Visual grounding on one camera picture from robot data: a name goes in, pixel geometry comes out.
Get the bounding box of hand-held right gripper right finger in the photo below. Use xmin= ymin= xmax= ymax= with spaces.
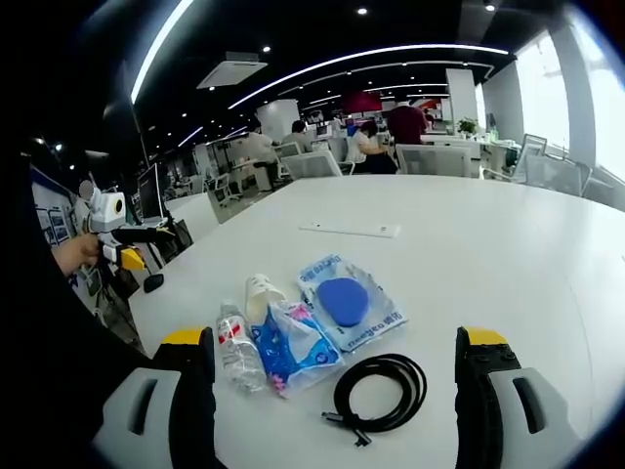
xmin=454 ymin=325 xmax=587 ymax=469

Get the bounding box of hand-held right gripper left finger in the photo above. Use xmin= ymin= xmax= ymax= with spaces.
xmin=92 ymin=325 xmax=217 ymax=469

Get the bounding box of black cable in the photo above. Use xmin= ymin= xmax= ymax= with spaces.
xmin=320 ymin=353 xmax=429 ymax=448

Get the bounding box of clear plastic water bottle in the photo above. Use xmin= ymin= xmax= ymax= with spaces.
xmin=216 ymin=301 xmax=269 ymax=395

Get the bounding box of white paper cup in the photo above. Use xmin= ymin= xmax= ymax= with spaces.
xmin=244 ymin=273 xmax=289 ymax=324

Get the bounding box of blue white plastic packet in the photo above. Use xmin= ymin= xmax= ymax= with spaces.
xmin=250 ymin=299 xmax=346 ymax=400

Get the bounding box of clear packet with blue sponge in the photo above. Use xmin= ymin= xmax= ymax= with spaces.
xmin=297 ymin=252 xmax=409 ymax=354

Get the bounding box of person's left hand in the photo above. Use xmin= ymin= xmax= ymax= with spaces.
xmin=52 ymin=233 xmax=103 ymax=276

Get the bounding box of computer monitor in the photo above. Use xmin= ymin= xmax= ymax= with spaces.
xmin=137 ymin=162 xmax=166 ymax=225

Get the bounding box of white office desk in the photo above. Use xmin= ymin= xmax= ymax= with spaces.
xmin=164 ymin=192 xmax=222 ymax=243

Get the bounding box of white table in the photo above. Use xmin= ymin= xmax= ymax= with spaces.
xmin=127 ymin=174 xmax=625 ymax=469

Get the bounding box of ceiling air conditioner unit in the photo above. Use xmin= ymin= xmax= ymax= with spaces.
xmin=195 ymin=50 xmax=270 ymax=91

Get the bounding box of white mesh office chair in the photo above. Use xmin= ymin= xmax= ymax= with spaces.
xmin=511 ymin=133 xmax=549 ymax=173
xmin=394 ymin=143 xmax=474 ymax=179
xmin=523 ymin=152 xmax=593 ymax=197
xmin=279 ymin=149 xmax=344 ymax=182

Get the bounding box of flat white table panel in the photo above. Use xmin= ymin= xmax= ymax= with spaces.
xmin=298 ymin=221 xmax=402 ymax=240

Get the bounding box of red hanging screen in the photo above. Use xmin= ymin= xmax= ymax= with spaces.
xmin=341 ymin=90 xmax=384 ymax=115

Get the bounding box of wall poster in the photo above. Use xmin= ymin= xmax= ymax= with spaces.
xmin=30 ymin=167 xmax=78 ymax=247

